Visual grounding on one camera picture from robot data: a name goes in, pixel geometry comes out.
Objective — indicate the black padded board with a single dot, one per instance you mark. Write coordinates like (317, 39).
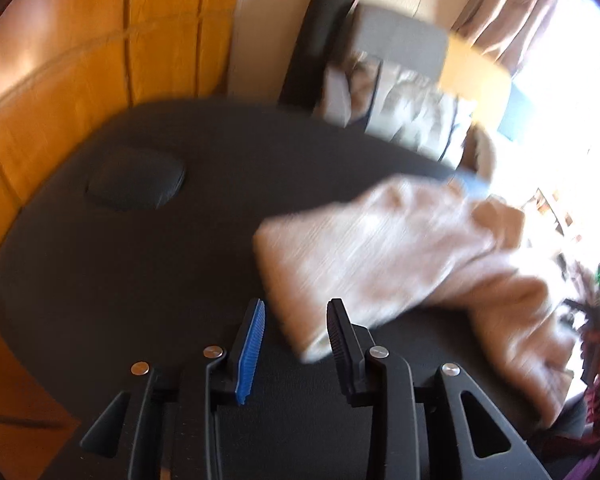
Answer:
(320, 20)

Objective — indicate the black table face plug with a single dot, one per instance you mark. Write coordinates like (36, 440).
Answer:
(135, 180)

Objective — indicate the wooden wardrobe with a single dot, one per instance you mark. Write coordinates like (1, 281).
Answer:
(55, 60)

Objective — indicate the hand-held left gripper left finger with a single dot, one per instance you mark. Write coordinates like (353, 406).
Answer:
(250, 350)

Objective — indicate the animal print cushion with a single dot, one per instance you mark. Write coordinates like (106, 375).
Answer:
(415, 105)

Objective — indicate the pink knit sweater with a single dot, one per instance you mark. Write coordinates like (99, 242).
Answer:
(380, 240)

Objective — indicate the grey yellow blue sofa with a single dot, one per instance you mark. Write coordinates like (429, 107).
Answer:
(405, 35)

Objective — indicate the beige curtain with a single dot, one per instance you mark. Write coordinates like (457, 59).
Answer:
(510, 5)

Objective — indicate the black padded table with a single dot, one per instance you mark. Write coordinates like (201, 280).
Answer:
(130, 270)

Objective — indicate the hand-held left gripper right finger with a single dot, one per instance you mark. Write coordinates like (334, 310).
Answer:
(341, 355)

